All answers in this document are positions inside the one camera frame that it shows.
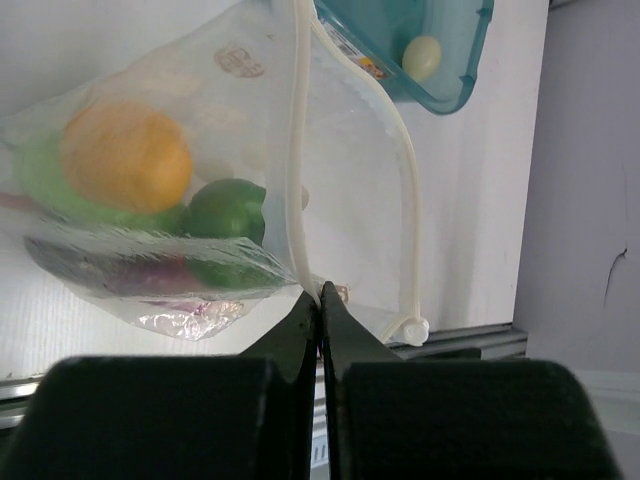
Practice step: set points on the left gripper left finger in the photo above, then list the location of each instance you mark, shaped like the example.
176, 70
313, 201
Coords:
244, 416

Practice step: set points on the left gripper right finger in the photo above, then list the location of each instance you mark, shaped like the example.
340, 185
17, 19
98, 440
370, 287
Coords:
390, 418

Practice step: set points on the green bell pepper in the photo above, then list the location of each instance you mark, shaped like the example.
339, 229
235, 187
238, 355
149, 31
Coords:
231, 209

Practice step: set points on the purple eggplant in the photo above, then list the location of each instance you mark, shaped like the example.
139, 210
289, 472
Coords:
113, 276

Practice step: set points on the clear zip top bag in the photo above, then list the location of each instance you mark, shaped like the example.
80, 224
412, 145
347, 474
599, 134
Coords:
263, 94

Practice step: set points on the orange mango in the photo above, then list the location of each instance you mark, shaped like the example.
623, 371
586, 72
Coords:
126, 155

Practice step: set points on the light green cucumber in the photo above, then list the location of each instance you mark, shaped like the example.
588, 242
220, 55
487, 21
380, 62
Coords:
37, 169

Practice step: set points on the red chili pepper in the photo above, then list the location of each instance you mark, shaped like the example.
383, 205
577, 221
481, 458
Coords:
19, 203

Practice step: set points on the white egg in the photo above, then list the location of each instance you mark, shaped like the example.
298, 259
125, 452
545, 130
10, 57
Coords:
422, 57

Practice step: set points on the teal plastic bin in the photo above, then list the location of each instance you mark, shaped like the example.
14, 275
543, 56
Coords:
374, 34

